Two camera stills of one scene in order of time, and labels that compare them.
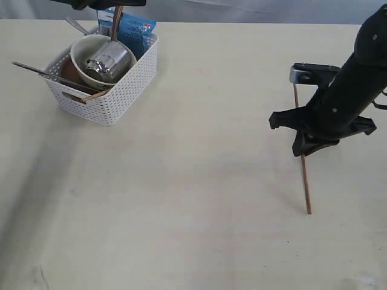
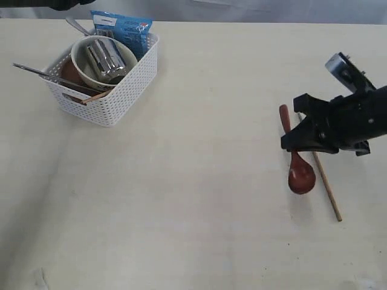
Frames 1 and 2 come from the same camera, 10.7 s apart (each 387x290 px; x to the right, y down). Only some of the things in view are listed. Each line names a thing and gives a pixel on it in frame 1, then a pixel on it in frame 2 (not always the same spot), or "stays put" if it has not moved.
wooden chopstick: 84,99 stays put
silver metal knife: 58,78 stays put
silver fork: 77,25 stays put
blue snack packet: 133,32 stays put
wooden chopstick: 302,159 → 339,217
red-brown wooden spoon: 118,10 → 302,177
